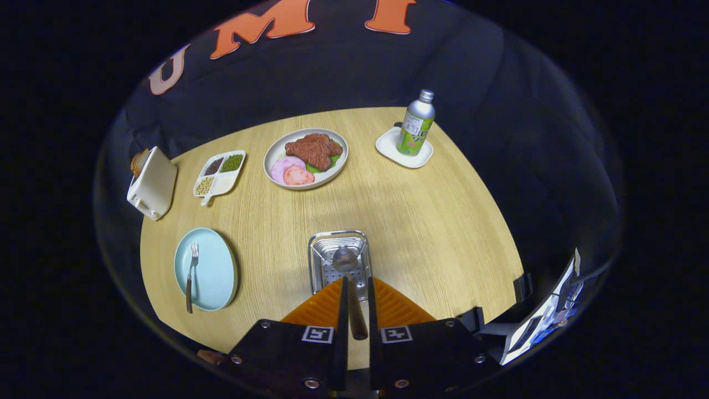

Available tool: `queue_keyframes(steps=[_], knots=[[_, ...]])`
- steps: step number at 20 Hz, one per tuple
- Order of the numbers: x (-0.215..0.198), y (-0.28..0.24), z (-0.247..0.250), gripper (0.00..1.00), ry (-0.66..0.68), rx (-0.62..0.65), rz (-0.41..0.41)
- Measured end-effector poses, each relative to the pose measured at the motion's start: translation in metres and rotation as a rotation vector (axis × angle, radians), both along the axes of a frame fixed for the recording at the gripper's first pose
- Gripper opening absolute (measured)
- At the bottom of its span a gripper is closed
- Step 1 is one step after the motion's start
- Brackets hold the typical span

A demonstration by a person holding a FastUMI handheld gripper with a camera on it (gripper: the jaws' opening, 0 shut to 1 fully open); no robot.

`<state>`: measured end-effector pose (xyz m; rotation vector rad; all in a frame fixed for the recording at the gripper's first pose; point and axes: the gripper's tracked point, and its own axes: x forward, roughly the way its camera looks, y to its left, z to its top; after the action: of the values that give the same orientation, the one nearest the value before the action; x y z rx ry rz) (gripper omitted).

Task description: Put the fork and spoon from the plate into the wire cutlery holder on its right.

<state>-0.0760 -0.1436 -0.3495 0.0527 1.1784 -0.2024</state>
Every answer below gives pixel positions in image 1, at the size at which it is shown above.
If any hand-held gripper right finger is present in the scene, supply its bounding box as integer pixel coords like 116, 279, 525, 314
368, 276, 502, 392

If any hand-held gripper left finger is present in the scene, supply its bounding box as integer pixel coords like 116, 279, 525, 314
219, 275, 350, 392

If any wooden-handled metal spoon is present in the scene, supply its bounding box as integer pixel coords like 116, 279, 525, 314
331, 245, 369, 341

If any wooden-handled metal fork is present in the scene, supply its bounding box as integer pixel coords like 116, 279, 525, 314
186, 242, 199, 314

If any light blue plate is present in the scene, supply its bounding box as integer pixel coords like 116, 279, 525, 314
174, 227, 239, 311

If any white printed board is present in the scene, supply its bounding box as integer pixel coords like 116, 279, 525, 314
499, 248, 585, 366

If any red ham slice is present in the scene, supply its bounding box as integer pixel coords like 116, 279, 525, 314
283, 165, 315, 186

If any white divided dish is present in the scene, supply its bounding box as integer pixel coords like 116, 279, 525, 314
193, 150, 246, 207

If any pale pink ham slice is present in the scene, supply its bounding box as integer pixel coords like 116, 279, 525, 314
271, 156, 306, 185

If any green lettuce leaf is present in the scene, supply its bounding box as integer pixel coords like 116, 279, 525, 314
305, 154, 342, 173

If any round grey dinner plate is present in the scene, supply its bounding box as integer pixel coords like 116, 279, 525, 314
263, 128, 349, 191

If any brown cooked meat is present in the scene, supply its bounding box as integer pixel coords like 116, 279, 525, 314
285, 133, 343, 171

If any white toaster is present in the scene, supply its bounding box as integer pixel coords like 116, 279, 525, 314
126, 146, 178, 221

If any white square coaster tray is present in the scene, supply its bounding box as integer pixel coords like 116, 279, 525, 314
375, 126, 434, 169

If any green label metal bottle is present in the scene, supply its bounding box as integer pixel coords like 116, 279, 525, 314
396, 89, 436, 157

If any toasted bread slice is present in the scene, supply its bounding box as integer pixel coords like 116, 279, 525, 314
130, 148, 150, 178

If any black clamp bracket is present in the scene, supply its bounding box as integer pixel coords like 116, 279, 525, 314
457, 306, 485, 333
512, 273, 533, 303

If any metal wire basket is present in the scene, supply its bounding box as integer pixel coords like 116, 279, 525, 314
307, 230, 373, 303

